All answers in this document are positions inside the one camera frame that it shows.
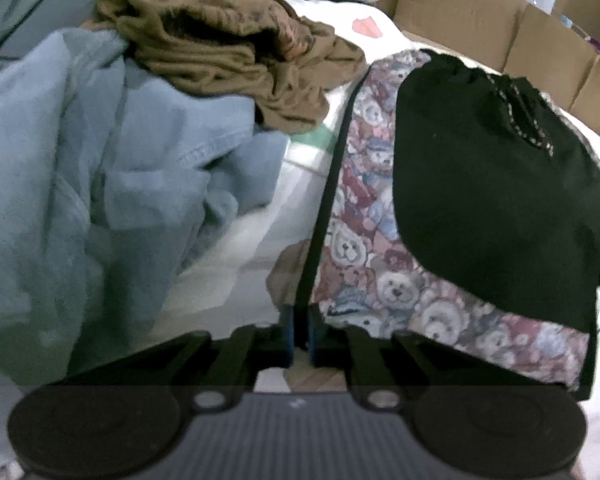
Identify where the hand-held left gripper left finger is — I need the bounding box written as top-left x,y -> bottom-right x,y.
75,304 -> 298,411

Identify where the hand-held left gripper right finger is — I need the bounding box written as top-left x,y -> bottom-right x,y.
307,305 -> 511,411

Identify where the black bear-print garment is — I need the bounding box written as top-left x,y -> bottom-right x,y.
300,47 -> 600,402

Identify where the white bear-print blanket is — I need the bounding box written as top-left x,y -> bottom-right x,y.
145,0 -> 600,480

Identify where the light blue denim garment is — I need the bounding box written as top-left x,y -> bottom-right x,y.
0,27 -> 291,391

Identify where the brown garment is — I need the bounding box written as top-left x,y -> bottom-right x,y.
82,0 -> 368,136

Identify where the brown cardboard sheet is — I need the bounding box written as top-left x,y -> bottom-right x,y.
361,0 -> 600,148

